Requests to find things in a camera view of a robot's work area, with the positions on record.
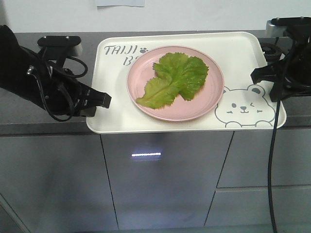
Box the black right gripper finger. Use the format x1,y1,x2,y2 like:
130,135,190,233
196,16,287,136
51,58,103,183
250,62,283,84
270,83,292,102

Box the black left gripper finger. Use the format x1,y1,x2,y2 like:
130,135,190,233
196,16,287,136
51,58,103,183
89,89,112,108
80,106,97,117

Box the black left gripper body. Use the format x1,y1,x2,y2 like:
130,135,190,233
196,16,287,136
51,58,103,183
31,60,92,117

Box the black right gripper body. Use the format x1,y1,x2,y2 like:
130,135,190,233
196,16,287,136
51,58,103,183
283,25,311,97

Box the cream bear serving tray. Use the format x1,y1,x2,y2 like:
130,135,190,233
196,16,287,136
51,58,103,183
86,32,286,133

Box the pink round plate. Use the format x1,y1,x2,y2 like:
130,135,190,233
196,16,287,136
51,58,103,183
127,46,224,122

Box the green lettuce leaf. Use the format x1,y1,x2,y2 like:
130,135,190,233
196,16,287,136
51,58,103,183
136,52,209,109

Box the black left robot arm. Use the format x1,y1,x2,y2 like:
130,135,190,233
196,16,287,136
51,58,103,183
0,25,111,121

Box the grey base cabinet doors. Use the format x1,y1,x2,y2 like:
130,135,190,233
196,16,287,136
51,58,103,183
0,130,311,233

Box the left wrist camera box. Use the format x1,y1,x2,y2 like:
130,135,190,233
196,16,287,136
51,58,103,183
37,35,83,57

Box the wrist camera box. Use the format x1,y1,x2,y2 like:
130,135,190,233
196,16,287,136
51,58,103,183
265,17,311,37
37,35,83,57

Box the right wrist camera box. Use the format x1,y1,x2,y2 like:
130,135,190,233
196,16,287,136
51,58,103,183
265,17,311,37

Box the white paper sheet on wall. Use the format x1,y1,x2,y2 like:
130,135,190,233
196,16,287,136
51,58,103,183
95,0,145,7

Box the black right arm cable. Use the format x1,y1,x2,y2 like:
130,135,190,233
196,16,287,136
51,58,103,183
267,38,298,233

